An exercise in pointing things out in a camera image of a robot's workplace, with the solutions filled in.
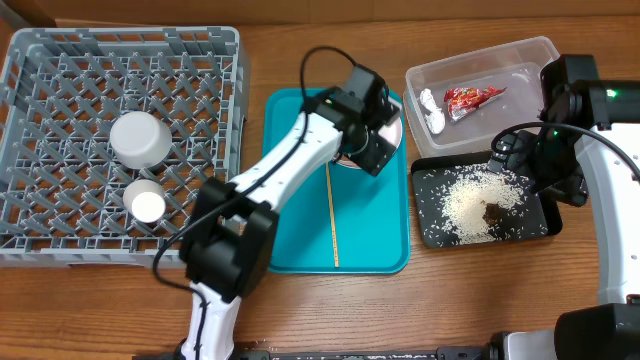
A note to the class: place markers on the white tissue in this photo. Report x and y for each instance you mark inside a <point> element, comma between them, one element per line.
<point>434,116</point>

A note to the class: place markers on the grey bowl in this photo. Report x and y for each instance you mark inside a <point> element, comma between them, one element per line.
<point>140,140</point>

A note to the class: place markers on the grey dishwasher rack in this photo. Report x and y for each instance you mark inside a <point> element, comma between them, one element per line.
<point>63,88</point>

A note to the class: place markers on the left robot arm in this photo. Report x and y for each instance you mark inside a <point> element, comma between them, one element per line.
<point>228,242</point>

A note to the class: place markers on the red snack wrapper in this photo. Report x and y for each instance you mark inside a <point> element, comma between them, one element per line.
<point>462,101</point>

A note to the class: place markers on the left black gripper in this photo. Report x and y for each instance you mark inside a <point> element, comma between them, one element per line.
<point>379,156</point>

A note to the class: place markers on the white round plate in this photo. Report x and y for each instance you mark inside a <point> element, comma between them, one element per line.
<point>392,135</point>

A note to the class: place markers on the spilled white rice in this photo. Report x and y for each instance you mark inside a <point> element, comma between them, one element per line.
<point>475,205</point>

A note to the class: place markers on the clear plastic bin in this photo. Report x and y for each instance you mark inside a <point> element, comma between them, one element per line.
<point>515,66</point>

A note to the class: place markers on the black plastic tray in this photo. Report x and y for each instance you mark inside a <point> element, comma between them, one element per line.
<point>435,225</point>

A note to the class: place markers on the teal plastic tray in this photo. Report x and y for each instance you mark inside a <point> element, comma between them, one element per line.
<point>371,213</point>

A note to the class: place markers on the wooden chopstick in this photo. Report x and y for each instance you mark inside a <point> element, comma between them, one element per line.
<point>332,216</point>

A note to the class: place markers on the white paper cup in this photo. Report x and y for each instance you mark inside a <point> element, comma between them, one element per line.
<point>144,199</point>

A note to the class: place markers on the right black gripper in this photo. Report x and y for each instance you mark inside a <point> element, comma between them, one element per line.
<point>513,151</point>

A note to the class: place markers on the black rail at bottom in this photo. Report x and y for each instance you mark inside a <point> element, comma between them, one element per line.
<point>251,351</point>

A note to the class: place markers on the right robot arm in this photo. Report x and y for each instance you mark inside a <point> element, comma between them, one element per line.
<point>591,126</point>

